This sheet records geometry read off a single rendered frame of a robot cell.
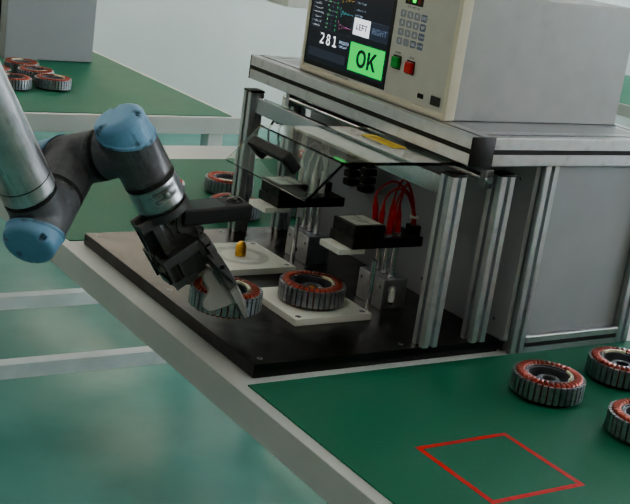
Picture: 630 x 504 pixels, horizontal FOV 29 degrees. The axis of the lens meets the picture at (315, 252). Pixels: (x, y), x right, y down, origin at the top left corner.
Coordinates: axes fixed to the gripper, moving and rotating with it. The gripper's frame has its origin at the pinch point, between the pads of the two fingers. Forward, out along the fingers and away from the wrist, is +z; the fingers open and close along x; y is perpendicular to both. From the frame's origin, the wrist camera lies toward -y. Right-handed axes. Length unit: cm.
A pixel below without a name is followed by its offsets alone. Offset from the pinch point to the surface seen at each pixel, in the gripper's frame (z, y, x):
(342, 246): 8.1, -22.9, -4.7
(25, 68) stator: 28, -35, -211
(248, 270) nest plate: 13.2, -12.2, -23.0
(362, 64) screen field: -10, -46, -19
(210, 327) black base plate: 3.4, 4.2, -1.4
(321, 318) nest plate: 12.9, -12.1, 1.2
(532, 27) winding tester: -11, -65, 4
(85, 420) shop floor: 88, 16, -124
